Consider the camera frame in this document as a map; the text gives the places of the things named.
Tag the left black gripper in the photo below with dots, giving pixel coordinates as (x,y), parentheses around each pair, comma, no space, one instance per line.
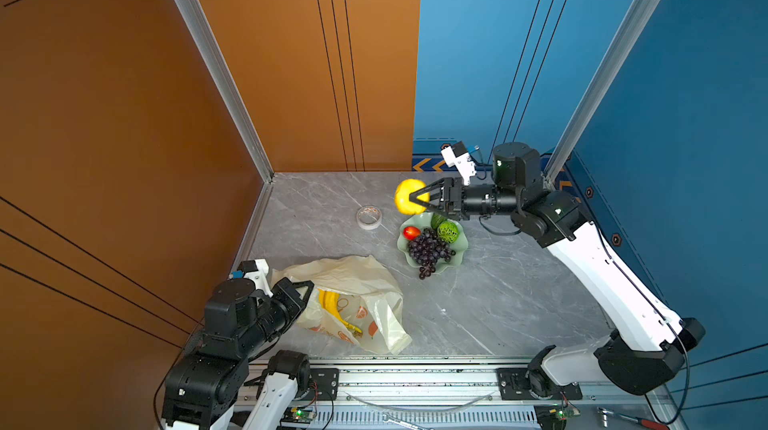
(284,290)

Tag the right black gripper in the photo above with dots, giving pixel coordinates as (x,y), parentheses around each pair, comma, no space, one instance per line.
(451,206)

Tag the green orange mango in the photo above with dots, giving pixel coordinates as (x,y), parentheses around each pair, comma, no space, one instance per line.
(437,220)

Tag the yellow lemon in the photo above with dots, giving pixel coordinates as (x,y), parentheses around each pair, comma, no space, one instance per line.
(403,201)

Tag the green kiwi half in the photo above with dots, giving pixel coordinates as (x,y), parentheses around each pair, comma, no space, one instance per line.
(449,232)

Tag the yellow banana bunch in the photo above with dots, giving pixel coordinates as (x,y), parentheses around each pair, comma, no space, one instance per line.
(329,302)

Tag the red apple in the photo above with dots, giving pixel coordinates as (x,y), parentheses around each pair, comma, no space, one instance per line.
(411,233)

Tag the dark purple grape bunch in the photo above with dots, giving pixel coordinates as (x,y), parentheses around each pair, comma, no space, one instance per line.
(428,250)

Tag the cream plastic bag orange print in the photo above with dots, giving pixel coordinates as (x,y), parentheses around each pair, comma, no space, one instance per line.
(370,298)

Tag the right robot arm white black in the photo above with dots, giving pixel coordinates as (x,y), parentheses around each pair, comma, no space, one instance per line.
(649,344)

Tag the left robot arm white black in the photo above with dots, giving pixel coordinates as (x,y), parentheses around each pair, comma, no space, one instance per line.
(238,320)

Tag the green leaf-shaped plate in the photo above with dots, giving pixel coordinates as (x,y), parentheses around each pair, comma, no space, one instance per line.
(423,221)

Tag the clear tape roll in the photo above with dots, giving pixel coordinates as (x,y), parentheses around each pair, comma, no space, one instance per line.
(369,218)

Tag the left green circuit board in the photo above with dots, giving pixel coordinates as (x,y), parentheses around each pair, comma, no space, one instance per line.
(300,416)

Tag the green circuit board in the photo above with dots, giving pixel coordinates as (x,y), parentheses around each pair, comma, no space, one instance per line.
(556,418)
(300,416)

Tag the right green circuit board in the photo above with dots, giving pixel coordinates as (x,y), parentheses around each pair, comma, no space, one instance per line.
(556,418)

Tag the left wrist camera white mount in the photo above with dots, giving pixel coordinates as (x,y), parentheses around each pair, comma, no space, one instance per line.
(256,270)

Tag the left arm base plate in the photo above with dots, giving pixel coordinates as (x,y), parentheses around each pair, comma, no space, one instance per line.
(323,384)

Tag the aluminium front rail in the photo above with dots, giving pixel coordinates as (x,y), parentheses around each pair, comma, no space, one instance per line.
(423,393)

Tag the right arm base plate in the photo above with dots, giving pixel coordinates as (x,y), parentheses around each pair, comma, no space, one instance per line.
(525,384)

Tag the red handled tool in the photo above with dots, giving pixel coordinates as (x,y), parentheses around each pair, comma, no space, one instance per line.
(605,414)

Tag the left aluminium corner post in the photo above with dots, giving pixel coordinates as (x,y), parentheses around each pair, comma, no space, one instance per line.
(203,36)

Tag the aluminium corner post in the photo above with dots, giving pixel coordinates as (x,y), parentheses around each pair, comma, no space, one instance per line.
(630,29)
(203,36)

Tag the right aluminium corner post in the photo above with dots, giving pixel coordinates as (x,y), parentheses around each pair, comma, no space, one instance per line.
(630,29)

